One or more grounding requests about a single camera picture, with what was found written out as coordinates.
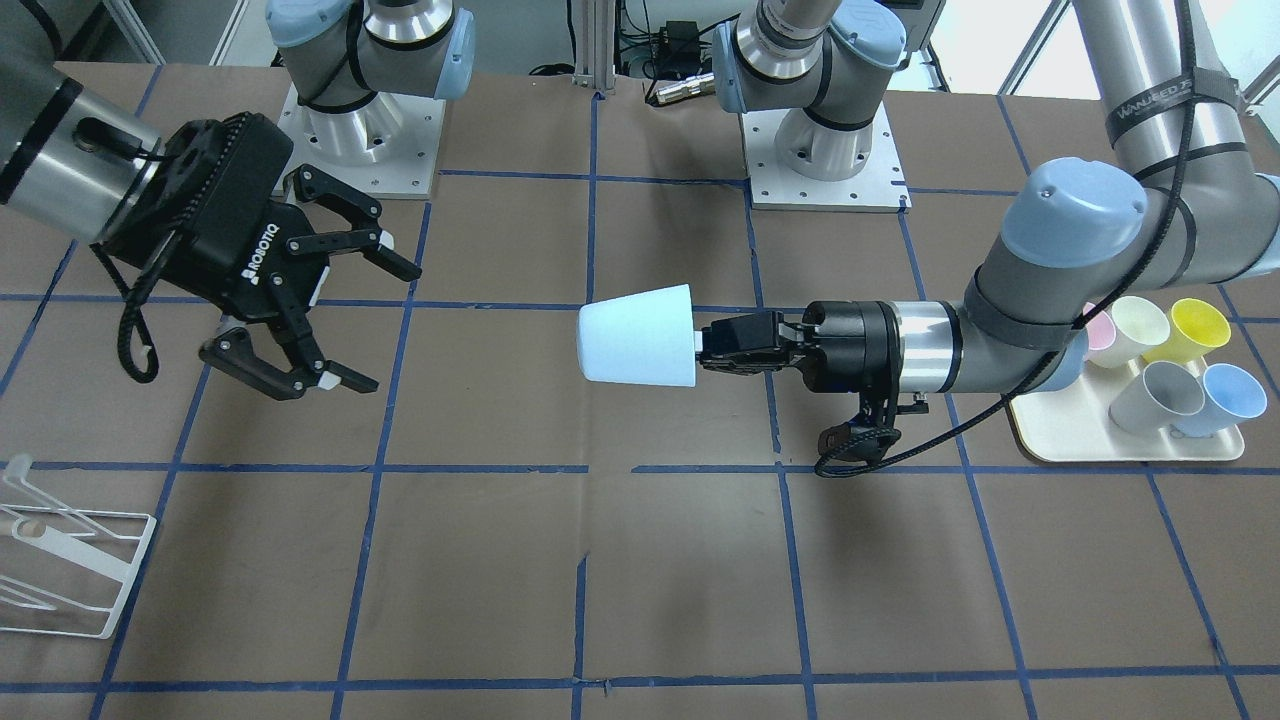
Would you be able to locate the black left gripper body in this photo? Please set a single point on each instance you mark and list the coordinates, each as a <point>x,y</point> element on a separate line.
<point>846,336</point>

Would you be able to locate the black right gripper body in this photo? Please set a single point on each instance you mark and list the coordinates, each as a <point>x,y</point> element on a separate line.
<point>262,268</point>

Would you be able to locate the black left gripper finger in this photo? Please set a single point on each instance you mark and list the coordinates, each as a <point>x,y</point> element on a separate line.
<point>756,363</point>
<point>766,331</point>

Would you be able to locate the light blue plastic cup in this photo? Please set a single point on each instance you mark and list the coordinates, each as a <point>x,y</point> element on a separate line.
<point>645,339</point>

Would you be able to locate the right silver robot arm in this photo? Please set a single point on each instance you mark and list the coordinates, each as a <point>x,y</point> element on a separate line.
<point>78,163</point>

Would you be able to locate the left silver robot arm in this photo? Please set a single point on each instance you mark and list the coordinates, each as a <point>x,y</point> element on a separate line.
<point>1183,205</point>

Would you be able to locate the pink plastic cup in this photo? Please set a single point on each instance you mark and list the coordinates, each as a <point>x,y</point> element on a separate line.
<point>1101,334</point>

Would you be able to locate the cream plastic cup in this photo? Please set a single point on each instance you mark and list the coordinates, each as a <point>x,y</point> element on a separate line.
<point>1139,325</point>

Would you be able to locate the grey plastic cup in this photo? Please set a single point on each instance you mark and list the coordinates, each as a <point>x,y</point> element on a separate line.
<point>1162,394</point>

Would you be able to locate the yellow plastic cup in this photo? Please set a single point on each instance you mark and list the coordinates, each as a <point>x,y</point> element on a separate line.
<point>1195,328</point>

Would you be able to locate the white plastic tray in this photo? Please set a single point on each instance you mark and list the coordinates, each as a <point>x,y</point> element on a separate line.
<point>1072,425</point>

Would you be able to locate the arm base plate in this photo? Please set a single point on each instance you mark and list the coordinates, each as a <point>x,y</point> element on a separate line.
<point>400,160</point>
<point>794,165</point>

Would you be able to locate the white wire cup rack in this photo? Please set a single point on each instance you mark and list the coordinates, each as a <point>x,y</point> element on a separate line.
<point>66,571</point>

